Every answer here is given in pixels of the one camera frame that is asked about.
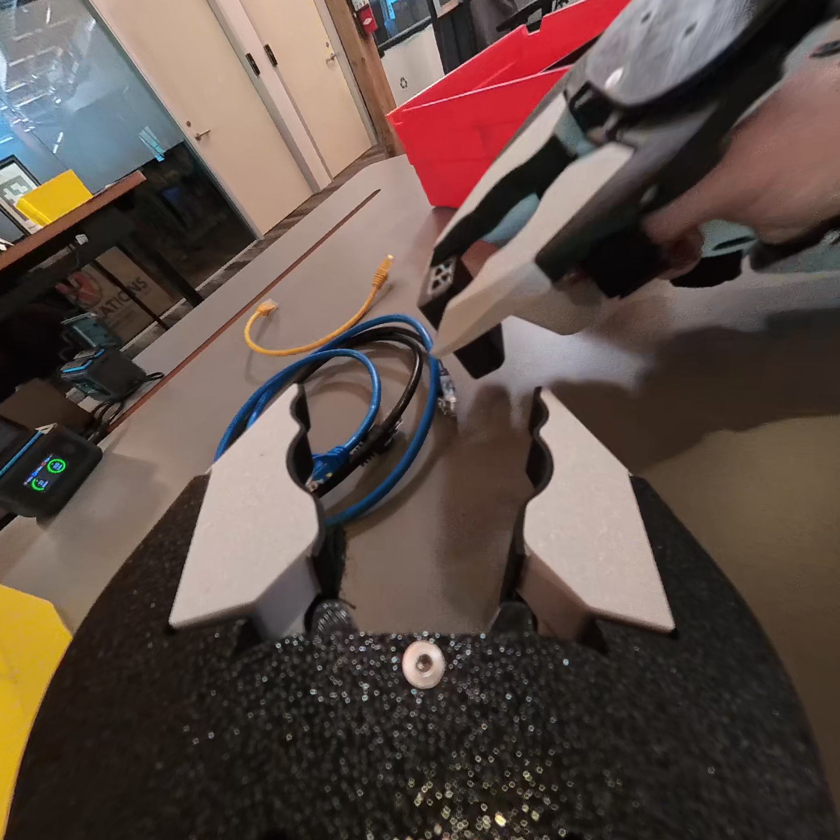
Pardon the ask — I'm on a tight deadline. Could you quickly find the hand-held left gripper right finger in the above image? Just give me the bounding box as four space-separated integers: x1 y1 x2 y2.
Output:
511 386 677 643

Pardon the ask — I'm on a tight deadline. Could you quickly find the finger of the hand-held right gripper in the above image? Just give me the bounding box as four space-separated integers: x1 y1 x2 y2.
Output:
432 92 581 266
432 143 634 358

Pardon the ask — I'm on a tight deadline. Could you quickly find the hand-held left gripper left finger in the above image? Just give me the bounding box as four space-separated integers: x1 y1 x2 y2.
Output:
168 382 326 643

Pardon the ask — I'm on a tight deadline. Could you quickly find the blue ethernet cable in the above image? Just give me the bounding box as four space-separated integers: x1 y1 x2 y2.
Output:
213 314 460 529

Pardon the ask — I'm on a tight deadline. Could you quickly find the person's right hand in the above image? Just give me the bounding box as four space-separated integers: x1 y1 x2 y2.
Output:
646 56 840 280

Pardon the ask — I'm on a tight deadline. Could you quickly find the red plastic bin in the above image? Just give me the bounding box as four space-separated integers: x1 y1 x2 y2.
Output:
386 0 634 210

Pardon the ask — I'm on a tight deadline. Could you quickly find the white recycling bin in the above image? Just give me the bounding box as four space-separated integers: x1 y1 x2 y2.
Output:
381 33 447 109

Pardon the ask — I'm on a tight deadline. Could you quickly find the black power station green display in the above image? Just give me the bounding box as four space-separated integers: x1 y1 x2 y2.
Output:
0 415 105 521

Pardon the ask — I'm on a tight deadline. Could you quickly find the black teal power station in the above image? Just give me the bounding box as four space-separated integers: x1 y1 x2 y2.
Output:
60 346 151 403

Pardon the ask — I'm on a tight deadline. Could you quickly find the white door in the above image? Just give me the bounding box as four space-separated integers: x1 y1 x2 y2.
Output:
88 0 332 237
239 0 378 178

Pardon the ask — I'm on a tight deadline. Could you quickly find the cardboard box red print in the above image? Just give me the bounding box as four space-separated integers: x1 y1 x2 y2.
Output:
56 246 178 342

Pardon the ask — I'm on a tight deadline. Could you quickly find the yellow plastic bin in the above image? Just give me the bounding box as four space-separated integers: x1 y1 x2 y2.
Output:
0 584 73 840

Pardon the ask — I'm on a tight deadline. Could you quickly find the brown background desk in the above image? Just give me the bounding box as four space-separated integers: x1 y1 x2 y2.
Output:
0 172 206 329

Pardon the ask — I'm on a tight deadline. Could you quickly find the small yellow box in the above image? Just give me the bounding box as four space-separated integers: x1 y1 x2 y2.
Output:
16 169 93 221

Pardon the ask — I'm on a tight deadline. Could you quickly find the framed black white tag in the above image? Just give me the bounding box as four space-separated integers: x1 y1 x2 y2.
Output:
0 156 42 237

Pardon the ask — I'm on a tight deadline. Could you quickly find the black ethernet cable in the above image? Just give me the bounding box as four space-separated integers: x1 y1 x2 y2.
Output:
298 328 427 470

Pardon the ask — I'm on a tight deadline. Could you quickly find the yellow ethernet cable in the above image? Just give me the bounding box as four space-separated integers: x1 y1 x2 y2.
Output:
244 255 396 357

